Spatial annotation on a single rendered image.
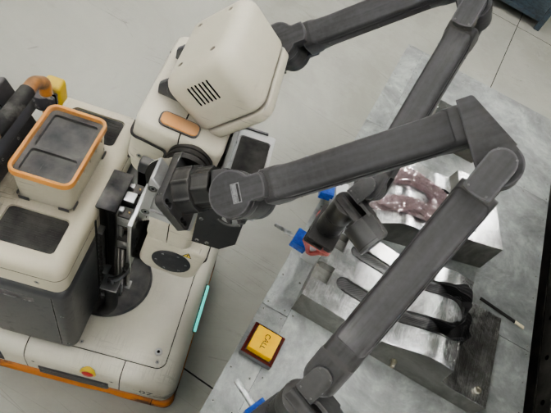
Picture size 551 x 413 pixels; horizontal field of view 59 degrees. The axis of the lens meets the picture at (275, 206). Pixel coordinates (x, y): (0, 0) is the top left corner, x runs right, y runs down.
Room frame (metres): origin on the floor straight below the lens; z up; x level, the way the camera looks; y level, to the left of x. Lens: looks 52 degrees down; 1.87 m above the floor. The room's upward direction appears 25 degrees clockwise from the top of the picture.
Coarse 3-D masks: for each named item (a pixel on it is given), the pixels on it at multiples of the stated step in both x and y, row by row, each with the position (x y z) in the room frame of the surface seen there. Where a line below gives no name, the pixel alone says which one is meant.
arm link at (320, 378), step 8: (320, 368) 0.28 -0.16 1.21; (304, 376) 0.27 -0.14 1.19; (312, 376) 0.27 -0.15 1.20; (320, 376) 0.28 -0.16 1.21; (328, 376) 0.28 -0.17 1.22; (296, 384) 0.26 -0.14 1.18; (304, 384) 0.26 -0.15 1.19; (312, 384) 0.27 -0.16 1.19; (320, 384) 0.27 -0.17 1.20; (328, 384) 0.27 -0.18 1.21; (304, 392) 0.26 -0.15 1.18; (312, 392) 0.26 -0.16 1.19; (320, 392) 0.26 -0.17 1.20; (312, 400) 0.25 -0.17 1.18; (320, 400) 0.26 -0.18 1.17; (328, 400) 0.27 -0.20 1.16; (336, 400) 0.28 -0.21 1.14; (320, 408) 0.25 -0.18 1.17; (328, 408) 0.25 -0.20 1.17; (336, 408) 0.26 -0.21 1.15
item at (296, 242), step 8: (288, 232) 0.68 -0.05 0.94; (296, 232) 0.69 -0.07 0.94; (304, 232) 0.69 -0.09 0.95; (296, 240) 0.66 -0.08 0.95; (296, 248) 0.66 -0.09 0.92; (304, 248) 0.65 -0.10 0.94; (312, 248) 0.65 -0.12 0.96; (304, 256) 0.65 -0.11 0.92; (312, 256) 0.65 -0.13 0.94; (320, 256) 0.65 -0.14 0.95; (312, 264) 0.65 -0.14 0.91
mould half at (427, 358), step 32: (352, 256) 0.73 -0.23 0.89; (384, 256) 0.78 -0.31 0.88; (320, 288) 0.61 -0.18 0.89; (320, 320) 0.56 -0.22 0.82; (448, 320) 0.65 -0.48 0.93; (480, 320) 0.74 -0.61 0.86; (384, 352) 0.55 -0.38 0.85; (416, 352) 0.54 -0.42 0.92; (448, 352) 0.57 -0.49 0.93; (480, 352) 0.65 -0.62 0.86; (448, 384) 0.53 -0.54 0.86; (480, 384) 0.57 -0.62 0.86
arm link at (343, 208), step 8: (344, 192) 0.68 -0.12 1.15; (336, 200) 0.65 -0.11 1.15; (344, 200) 0.66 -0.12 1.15; (352, 200) 0.67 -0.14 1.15; (328, 208) 0.66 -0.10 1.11; (336, 208) 0.64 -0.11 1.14; (344, 208) 0.64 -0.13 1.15; (352, 208) 0.65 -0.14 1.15; (360, 208) 0.66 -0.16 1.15; (328, 216) 0.64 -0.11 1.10; (336, 216) 0.64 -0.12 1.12; (344, 216) 0.63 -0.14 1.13; (352, 216) 0.63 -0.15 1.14; (360, 216) 0.64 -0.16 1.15; (336, 224) 0.64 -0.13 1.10; (344, 224) 0.64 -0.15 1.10; (352, 224) 0.62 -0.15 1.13
